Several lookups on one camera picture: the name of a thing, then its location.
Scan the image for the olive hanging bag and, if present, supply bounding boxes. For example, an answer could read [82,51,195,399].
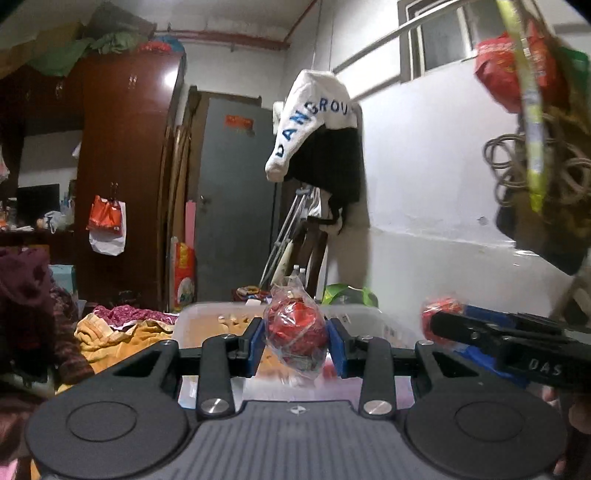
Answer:
[483,45,590,275]

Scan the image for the maroon clothing pile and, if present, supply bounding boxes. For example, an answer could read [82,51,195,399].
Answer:
[1,248,94,385]

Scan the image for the white black hanging jacket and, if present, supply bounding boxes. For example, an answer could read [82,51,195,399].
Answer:
[264,69,363,234]

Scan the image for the red candy bag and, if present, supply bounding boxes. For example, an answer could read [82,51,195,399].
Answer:
[263,276,329,379]

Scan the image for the blue shopping bag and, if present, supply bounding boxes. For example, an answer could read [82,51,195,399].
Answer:
[454,304,530,389]

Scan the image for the grey metal door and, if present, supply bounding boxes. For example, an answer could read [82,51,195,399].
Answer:
[191,98,276,302]

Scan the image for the metal crutches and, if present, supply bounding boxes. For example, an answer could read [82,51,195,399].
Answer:
[259,186,311,289]

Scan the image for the dark red wooden wardrobe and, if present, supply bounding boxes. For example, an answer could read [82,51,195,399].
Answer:
[1,51,186,309]

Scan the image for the white plastic laundry basket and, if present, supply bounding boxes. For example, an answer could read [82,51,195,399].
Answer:
[172,303,419,407]

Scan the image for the orange white hanging plastic bag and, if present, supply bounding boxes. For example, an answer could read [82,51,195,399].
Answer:
[87,195,126,257]

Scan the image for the red yellow gift bag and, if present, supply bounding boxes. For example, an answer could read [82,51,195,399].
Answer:
[172,241,195,311]

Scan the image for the red hanging plastic bag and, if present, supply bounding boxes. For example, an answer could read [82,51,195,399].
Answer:
[475,21,568,114]

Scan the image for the yellow patterned blanket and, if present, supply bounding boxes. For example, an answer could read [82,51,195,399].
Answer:
[54,314,177,393]

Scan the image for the coiled rope on wall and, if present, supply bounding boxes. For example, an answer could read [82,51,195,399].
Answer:
[482,110,591,209]

